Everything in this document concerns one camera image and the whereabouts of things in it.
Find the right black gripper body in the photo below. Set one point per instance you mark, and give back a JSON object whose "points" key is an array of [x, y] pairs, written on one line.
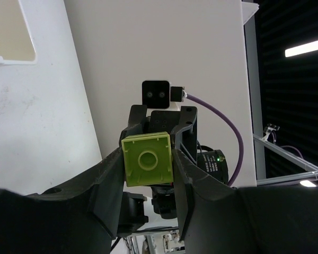
{"points": [[212, 162]]}

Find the light green lego brick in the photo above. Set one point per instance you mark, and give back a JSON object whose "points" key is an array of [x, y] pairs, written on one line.
{"points": [[147, 159]]}

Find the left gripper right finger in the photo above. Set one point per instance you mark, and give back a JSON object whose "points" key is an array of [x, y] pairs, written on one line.
{"points": [[221, 219]]}

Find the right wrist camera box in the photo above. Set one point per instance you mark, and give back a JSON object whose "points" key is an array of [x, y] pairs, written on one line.
{"points": [[156, 95]]}

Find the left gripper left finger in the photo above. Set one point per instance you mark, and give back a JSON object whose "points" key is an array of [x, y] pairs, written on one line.
{"points": [[80, 215]]}

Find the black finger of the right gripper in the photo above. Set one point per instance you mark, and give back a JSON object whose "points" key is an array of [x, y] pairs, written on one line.
{"points": [[184, 134]]}

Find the white three-compartment container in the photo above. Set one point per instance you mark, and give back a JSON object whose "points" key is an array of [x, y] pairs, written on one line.
{"points": [[16, 44]]}

